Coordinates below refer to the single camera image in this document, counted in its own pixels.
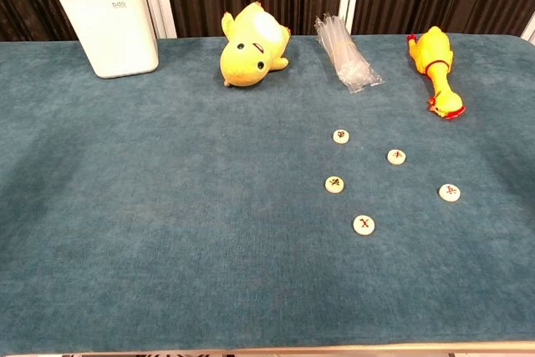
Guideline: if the yellow plush duck toy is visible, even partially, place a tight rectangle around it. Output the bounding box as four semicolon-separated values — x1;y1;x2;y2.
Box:
219;1;292;89

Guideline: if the teal table cloth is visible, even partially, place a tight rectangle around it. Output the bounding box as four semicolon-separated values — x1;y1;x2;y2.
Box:
0;33;535;354

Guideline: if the clear bag of straws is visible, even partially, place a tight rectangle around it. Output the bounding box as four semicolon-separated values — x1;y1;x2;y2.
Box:
314;13;385;96

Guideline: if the white plastic bin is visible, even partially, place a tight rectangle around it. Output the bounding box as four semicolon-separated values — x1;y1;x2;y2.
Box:
57;0;161;79

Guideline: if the yellow rubber chicken toy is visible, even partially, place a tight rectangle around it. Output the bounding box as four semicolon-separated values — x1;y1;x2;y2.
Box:
405;26;466;120

